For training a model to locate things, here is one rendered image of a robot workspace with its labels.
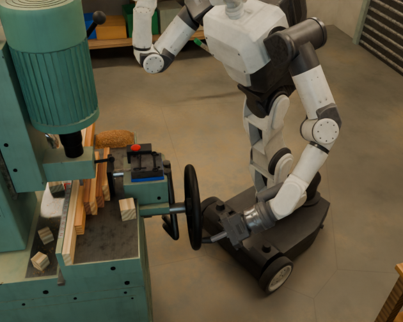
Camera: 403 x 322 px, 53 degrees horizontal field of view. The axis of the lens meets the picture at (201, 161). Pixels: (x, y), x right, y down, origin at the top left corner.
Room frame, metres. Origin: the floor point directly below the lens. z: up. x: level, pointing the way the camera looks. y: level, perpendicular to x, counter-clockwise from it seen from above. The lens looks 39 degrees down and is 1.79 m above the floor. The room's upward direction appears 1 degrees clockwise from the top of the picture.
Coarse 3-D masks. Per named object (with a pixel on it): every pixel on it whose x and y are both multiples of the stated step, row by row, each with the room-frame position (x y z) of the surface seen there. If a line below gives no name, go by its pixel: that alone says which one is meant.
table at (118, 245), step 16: (112, 208) 0.85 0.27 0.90; (144, 208) 0.88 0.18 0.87; (160, 208) 0.89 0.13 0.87; (96, 224) 0.79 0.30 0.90; (112, 224) 0.79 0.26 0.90; (128, 224) 0.79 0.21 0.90; (80, 240) 0.73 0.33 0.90; (96, 240) 0.73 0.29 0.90; (112, 240) 0.73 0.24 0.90; (128, 240) 0.73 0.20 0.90; (80, 256) 0.67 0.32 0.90; (96, 256) 0.67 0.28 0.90; (112, 256) 0.67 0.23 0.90; (128, 256) 0.68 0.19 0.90; (64, 272) 0.64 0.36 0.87; (80, 272) 0.65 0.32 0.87; (96, 272) 0.65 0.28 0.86; (112, 272) 0.66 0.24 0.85; (128, 272) 0.67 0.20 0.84
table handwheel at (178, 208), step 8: (192, 168) 0.99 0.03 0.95; (184, 176) 1.07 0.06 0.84; (192, 176) 0.95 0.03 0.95; (184, 184) 1.08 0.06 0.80; (192, 184) 0.92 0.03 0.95; (184, 192) 1.07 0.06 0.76; (192, 192) 0.89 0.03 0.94; (184, 200) 0.97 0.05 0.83; (192, 200) 0.87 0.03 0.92; (176, 208) 0.93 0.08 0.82; (184, 208) 0.94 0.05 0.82; (192, 208) 0.86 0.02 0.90; (200, 208) 0.86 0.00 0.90; (144, 216) 0.91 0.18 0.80; (192, 216) 0.95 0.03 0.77; (200, 216) 0.84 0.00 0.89; (192, 224) 0.96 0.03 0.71; (200, 224) 0.83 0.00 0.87; (192, 232) 0.94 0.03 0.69; (200, 232) 0.82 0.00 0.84; (192, 240) 0.90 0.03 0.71; (200, 240) 0.82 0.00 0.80; (192, 248) 0.86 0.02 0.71
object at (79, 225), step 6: (90, 126) 1.23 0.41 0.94; (90, 132) 1.19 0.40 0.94; (90, 138) 1.16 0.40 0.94; (90, 144) 1.12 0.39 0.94; (84, 186) 0.91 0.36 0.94; (78, 198) 0.85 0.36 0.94; (78, 204) 0.83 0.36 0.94; (78, 210) 0.80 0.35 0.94; (84, 210) 0.82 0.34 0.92; (78, 216) 0.78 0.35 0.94; (84, 216) 0.81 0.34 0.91; (78, 222) 0.76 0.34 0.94; (84, 222) 0.79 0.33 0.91; (78, 228) 0.75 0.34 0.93; (78, 234) 0.75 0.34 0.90
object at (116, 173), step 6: (108, 156) 0.99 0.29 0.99; (108, 162) 0.96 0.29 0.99; (108, 168) 0.93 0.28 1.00; (114, 168) 0.99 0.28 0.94; (108, 174) 0.91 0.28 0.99; (114, 174) 0.95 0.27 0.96; (120, 174) 0.95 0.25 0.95; (108, 180) 0.91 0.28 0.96; (114, 180) 0.95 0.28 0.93; (114, 186) 0.92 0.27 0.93; (114, 192) 0.91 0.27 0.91
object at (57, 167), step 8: (48, 152) 0.91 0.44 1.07; (56, 152) 0.91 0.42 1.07; (64, 152) 0.91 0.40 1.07; (88, 152) 0.91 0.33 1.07; (48, 160) 0.87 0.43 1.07; (56, 160) 0.87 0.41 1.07; (64, 160) 0.87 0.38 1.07; (72, 160) 0.87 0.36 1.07; (80, 160) 0.87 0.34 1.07; (88, 160) 0.87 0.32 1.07; (48, 168) 0.86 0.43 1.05; (56, 168) 0.86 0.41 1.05; (64, 168) 0.86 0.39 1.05; (72, 168) 0.87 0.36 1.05; (80, 168) 0.87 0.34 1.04; (88, 168) 0.87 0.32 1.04; (48, 176) 0.86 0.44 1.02; (56, 176) 0.86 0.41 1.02; (64, 176) 0.86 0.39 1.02; (72, 176) 0.87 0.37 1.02; (80, 176) 0.87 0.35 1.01; (88, 176) 0.87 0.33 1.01
